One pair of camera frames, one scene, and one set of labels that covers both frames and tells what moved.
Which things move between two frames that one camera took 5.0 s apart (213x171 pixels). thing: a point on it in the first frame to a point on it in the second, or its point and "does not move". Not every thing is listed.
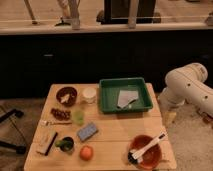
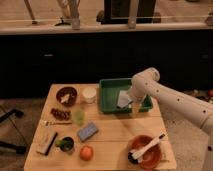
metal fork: [57, 123] does not move
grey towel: [126, 96] does not move
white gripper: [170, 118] to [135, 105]
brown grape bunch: [61, 115] does not move
